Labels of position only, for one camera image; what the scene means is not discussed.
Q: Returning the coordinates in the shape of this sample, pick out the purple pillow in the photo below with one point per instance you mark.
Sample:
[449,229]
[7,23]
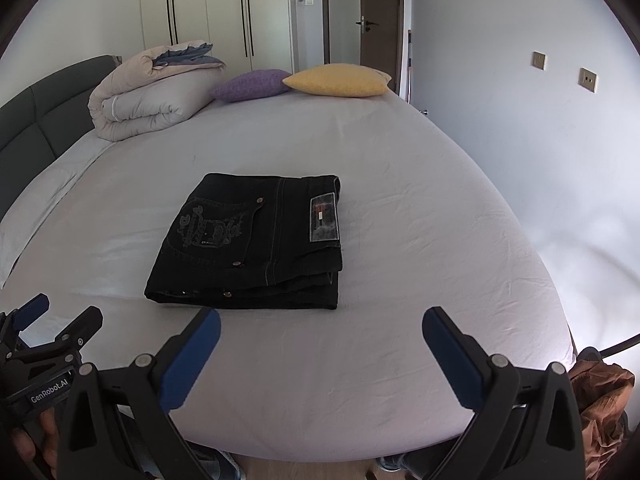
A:
[250,85]

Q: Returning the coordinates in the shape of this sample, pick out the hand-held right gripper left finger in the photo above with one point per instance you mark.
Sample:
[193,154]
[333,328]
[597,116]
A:
[192,355]

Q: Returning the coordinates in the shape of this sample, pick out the brown cloth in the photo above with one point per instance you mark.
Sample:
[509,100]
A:
[600,400]

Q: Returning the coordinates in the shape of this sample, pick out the person's left hand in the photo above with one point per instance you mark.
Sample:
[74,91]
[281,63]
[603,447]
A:
[47,435]

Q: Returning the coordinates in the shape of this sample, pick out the white wardrobe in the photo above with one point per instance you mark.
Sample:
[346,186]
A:
[215,10]

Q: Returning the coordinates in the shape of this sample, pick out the person's left leg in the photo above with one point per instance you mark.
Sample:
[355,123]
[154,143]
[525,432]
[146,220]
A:
[220,465]

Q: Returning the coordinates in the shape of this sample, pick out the yellow pillow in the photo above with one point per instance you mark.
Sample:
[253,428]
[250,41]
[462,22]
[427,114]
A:
[335,80]

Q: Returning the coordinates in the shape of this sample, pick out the dark grey headboard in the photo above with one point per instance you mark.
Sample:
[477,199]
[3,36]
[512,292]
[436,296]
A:
[30,125]

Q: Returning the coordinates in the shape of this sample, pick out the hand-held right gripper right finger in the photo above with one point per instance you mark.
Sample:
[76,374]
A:
[452,360]

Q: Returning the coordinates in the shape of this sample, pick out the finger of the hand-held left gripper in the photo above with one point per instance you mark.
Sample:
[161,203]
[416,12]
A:
[32,310]
[82,325]

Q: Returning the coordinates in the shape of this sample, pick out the white bed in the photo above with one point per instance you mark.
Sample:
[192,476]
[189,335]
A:
[400,210]

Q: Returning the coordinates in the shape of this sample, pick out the wall socket plate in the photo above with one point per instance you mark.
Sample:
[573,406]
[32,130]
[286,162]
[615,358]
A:
[587,80]
[539,60]

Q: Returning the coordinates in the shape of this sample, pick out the black pants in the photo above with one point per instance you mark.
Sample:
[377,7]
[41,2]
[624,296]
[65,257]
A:
[225,260]

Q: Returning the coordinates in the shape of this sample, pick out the folded white duvet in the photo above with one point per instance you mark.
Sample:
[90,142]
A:
[145,105]

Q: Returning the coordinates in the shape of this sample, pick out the black curved bar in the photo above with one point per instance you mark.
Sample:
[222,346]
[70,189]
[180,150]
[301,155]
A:
[615,345]

